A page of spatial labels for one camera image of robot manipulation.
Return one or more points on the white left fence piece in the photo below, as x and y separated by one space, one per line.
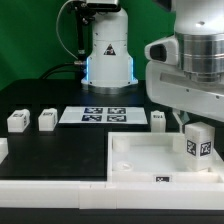
3 149

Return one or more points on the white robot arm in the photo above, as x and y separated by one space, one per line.
185 70

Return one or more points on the white square tabletop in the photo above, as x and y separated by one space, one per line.
156 157

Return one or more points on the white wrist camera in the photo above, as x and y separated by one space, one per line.
164 50

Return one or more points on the white front fence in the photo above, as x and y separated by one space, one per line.
60 194

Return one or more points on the white sheet with markers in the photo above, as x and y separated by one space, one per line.
103 115

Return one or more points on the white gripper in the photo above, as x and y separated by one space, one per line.
168 86

